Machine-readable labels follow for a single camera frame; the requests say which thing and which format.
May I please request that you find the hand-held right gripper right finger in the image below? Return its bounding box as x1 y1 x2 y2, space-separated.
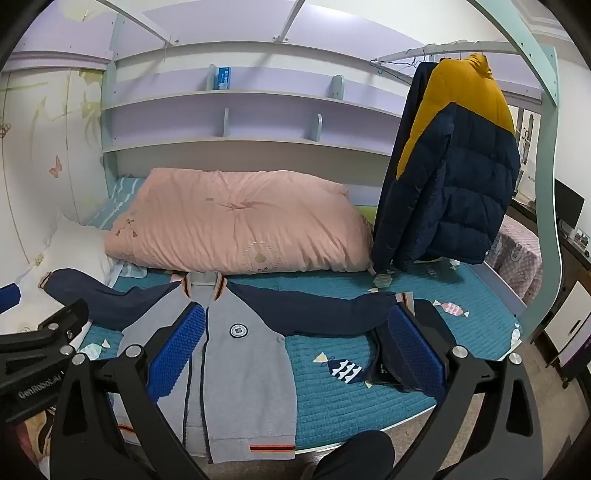
387 304 548 480

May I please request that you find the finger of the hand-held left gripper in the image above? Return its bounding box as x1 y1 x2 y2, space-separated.
0 298 89 374
0 285 22 317

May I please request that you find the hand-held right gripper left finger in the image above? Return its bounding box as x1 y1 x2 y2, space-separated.
48 302 208 480

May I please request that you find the grey and navy jacket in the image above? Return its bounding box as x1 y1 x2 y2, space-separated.
39 271 416 464

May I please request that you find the dark navy cloth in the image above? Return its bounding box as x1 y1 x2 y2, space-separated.
367 318 446 395

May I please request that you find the white pillow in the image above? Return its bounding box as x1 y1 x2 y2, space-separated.
0 215 123 365

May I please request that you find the teal quilted bed mat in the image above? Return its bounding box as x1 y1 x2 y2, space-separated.
76 258 525 457

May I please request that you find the person's right leg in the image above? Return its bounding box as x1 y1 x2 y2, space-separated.
300 430 395 480

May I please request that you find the striped blue pillow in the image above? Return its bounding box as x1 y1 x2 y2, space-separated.
87 176 151 232

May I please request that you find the pink quilt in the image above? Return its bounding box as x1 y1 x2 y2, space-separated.
104 167 374 275

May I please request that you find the white cabinet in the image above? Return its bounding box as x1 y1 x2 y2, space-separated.
545 281 591 365

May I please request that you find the navy and yellow puffer jacket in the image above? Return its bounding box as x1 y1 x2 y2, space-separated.
372 54 520 273

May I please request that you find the white floral wardrobe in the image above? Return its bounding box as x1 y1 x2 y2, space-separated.
0 53 114 278

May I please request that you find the dark desk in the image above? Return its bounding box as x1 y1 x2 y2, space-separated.
508 203 591 280

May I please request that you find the black computer monitor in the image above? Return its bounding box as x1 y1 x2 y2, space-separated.
554 179 586 229

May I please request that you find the lilac wall shelf unit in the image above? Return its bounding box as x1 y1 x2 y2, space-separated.
100 44 416 160

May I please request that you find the white clothes rail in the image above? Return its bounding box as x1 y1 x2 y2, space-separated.
369 41 485 63

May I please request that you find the mint green bed frame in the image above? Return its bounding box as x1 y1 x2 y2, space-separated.
291 0 575 460

